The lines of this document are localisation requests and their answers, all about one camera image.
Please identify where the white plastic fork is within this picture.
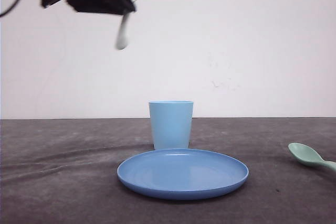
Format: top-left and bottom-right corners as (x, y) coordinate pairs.
(115, 0), (137, 50)

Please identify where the light blue plastic cup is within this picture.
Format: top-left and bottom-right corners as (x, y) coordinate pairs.
(149, 101), (194, 150)

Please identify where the mint green plastic spoon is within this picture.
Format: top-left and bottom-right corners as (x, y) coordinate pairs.
(288, 143), (335, 172)

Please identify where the blue plastic plate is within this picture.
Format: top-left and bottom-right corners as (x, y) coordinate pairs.
(117, 148), (249, 200)

